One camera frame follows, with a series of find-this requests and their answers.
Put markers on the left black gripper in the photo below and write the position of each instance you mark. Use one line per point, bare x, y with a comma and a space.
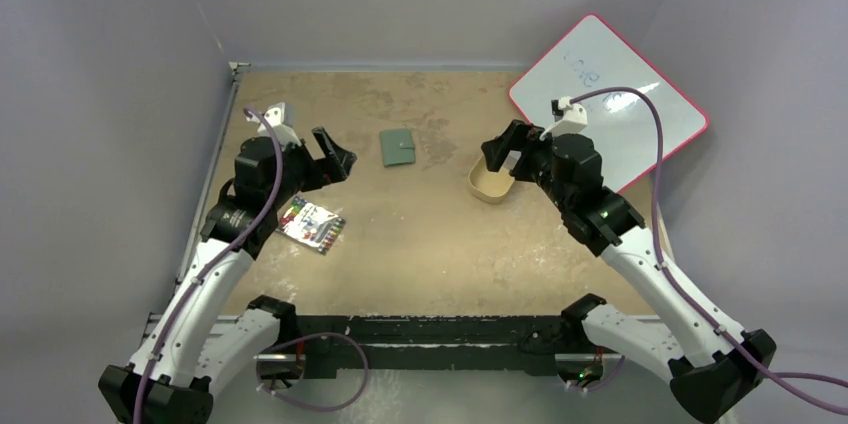
335, 172

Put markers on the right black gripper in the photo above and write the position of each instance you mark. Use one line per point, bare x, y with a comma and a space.
519, 149

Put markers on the green card holder wallet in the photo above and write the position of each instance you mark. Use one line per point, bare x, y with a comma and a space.
397, 147

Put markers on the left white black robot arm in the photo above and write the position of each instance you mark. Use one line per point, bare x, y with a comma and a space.
175, 375

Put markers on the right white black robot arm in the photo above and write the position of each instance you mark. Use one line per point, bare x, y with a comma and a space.
709, 360

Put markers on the beige oval tray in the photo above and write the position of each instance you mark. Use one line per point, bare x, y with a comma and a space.
489, 187

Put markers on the colourful marker pack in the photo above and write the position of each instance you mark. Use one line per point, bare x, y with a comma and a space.
311, 225

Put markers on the pink framed whiteboard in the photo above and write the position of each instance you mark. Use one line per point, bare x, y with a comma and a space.
637, 110

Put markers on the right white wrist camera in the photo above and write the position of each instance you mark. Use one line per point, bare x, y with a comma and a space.
569, 118

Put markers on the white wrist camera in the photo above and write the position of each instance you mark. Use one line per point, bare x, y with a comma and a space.
278, 119
569, 118

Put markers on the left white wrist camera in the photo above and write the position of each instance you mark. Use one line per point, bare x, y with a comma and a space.
278, 119

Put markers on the aluminium rail frame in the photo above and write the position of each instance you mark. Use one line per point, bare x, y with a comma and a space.
233, 128

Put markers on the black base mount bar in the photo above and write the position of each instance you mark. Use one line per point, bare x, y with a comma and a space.
536, 345

